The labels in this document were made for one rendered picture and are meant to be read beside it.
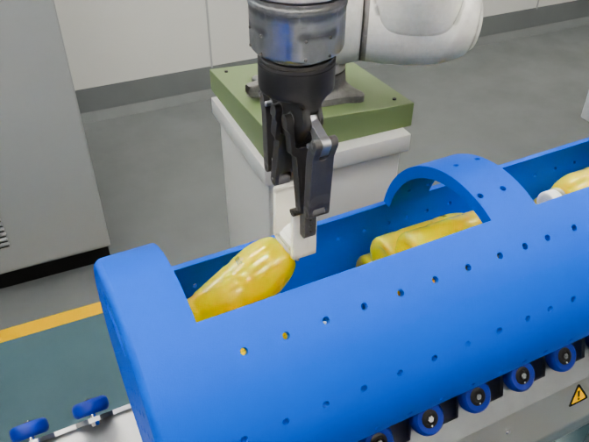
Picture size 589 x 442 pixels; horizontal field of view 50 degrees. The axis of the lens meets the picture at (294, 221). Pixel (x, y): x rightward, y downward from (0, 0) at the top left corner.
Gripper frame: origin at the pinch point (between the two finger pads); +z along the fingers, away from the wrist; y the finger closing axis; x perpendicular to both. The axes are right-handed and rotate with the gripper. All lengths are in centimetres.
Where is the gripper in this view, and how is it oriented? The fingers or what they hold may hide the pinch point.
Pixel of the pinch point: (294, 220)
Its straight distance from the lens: 72.4
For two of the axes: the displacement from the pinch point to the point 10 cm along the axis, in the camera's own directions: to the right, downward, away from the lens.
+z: -0.1, 7.9, 6.1
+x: 8.9, -2.6, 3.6
